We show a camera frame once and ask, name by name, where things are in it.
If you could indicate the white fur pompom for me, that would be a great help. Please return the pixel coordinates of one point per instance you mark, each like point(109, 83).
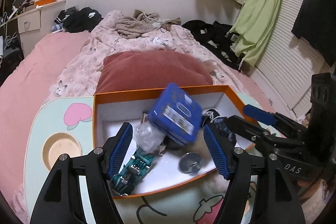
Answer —
point(214, 183)

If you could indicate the brown playing card box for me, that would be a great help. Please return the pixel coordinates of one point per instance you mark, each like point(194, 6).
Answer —
point(144, 117)

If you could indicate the white bedside drawer cabinet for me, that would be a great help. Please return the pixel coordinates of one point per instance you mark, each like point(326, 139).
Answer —
point(37, 23)

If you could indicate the teal circuit board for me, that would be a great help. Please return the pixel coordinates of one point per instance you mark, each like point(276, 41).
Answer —
point(133, 172)

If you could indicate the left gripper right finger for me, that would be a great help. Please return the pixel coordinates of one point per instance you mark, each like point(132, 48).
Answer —
point(275, 200)

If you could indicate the green hanging garment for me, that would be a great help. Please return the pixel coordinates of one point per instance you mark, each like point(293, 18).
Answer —
point(254, 26)

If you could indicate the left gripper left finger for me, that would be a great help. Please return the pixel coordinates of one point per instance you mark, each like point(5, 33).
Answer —
point(59, 200)

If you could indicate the green cartoon folding table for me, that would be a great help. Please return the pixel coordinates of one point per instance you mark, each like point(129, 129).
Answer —
point(65, 125)

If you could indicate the clear plastic bag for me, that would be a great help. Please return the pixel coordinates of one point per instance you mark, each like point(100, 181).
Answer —
point(147, 137)

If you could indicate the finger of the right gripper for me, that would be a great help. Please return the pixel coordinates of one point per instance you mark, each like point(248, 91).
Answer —
point(262, 115)
point(251, 132)

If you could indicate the orange tissue box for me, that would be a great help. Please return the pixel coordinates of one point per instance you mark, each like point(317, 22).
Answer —
point(43, 2)

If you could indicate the black clothes pile right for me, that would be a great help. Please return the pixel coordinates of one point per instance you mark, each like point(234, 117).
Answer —
point(214, 37)

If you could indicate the red cushion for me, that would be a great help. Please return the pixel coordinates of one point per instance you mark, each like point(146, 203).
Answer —
point(150, 70)

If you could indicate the beige knitted blanket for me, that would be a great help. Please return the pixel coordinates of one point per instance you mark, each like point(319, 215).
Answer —
point(131, 27)

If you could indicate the pink floral duvet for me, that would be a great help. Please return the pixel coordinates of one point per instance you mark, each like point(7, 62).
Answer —
point(80, 76)

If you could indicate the black lace-trimmed garment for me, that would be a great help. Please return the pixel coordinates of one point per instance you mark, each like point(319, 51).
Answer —
point(213, 117)

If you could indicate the brown fur pompom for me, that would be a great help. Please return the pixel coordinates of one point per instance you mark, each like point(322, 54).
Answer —
point(199, 146)

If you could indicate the orange cardboard box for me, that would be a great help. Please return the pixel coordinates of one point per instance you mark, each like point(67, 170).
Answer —
point(111, 110)

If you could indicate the black clothes pile left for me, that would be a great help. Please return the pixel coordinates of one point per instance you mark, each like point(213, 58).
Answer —
point(73, 20)

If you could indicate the black clothes pile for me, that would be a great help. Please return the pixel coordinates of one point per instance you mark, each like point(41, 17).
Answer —
point(73, 20)
point(214, 37)

